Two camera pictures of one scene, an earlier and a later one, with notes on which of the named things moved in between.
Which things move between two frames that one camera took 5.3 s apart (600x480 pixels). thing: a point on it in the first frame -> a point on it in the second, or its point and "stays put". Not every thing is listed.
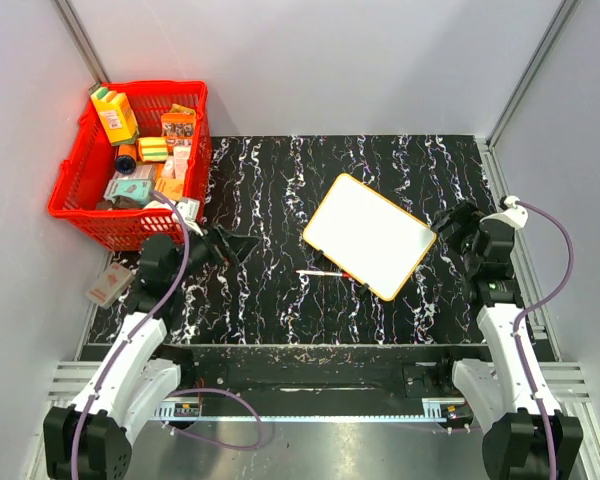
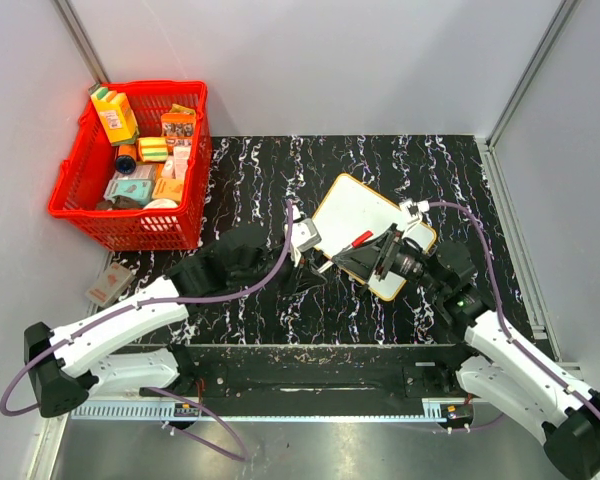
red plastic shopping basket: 91,162 stays put
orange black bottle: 125,161 stays put
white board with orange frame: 369,236 stays put
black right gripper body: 468,217 -> 403,261
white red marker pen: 324,273 -> 356,242
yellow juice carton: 116,115 stays put
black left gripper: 224,247 -> 301,278
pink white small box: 112,284 stays put
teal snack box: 139,188 stays put
